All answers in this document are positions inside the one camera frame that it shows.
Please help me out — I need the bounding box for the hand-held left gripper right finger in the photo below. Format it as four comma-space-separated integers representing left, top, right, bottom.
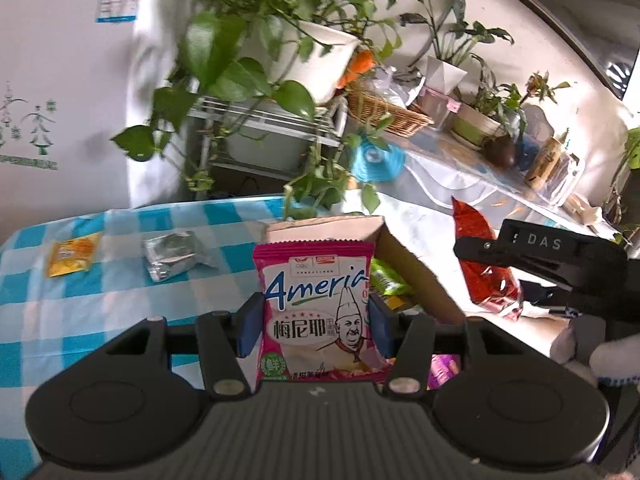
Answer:
369, 294, 531, 401

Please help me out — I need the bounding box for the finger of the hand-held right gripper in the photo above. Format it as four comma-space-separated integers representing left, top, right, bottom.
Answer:
517, 280, 583, 318
453, 237, 506, 267

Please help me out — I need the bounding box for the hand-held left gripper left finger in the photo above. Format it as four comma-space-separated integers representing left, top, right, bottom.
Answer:
107, 291, 266, 400

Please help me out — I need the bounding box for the red snack packet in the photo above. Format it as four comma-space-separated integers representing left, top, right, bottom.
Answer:
451, 196, 523, 322

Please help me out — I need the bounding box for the cardboard box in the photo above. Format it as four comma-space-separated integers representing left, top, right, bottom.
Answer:
265, 215, 468, 391

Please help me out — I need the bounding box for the pink white snack packet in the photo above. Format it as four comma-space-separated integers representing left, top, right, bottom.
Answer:
252, 241, 393, 383

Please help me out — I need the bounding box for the magenta snack packet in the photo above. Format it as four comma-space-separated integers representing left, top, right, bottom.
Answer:
427, 354, 460, 391

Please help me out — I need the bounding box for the person's right hand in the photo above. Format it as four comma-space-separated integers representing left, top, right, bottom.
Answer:
552, 316, 640, 388

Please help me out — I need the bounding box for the green snack packet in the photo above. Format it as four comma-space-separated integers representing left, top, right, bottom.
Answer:
370, 257, 413, 297

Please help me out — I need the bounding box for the white ornament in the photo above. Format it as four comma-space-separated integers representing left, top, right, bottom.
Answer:
565, 192, 603, 226

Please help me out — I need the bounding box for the grey white table cover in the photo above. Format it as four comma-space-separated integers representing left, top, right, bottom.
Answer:
375, 125, 621, 241

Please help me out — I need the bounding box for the clear plastic container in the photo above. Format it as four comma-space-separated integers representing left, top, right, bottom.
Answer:
550, 152, 586, 206

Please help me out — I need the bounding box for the brown teapot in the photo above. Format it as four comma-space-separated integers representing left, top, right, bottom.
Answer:
484, 135, 517, 168

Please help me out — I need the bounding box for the silver foil packet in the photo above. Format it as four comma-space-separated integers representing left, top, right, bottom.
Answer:
141, 230, 218, 283

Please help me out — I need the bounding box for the yellow bottle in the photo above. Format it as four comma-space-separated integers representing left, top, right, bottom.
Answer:
525, 135, 563, 191

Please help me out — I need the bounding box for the blue jar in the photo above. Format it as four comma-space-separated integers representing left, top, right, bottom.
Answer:
515, 137, 538, 171

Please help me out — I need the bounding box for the plant in green striped pot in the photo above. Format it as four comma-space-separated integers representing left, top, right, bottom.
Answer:
452, 55, 526, 148

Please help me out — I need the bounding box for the blue white checked tablecloth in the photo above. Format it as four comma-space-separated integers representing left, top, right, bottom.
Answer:
0, 195, 301, 466

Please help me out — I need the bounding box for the green leafy plant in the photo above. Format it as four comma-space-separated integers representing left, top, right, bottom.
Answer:
602, 127, 640, 241

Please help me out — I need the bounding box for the blue round fan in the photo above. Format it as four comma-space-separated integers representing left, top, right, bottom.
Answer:
355, 140, 406, 183

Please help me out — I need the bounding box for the pink box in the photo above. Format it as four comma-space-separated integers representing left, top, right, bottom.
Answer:
422, 85, 463, 113

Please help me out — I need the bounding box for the wicker basket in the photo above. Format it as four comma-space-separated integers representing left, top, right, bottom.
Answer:
345, 87, 433, 138

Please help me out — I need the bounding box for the plant in white angular pot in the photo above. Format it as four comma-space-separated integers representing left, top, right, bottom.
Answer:
400, 0, 516, 93

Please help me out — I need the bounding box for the white plastic basin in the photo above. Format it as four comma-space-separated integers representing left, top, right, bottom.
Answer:
225, 110, 321, 171

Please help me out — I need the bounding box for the clear plastic bag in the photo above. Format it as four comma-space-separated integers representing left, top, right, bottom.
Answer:
367, 65, 426, 108

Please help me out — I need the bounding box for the small yellow orange packet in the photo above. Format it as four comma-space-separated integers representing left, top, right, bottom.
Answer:
46, 233, 101, 278

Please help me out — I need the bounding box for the white metal rack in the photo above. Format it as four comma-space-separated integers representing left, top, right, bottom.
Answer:
187, 95, 348, 201

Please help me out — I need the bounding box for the orange toy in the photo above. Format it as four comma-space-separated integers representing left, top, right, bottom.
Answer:
337, 50, 376, 90

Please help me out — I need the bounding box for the pothos plant in white pot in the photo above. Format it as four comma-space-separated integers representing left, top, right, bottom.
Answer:
112, 0, 401, 221

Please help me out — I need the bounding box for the dark screen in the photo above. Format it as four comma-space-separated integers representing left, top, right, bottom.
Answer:
465, 0, 640, 101

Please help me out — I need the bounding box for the green tree wall sticker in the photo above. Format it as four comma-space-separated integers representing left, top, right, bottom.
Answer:
0, 80, 58, 171

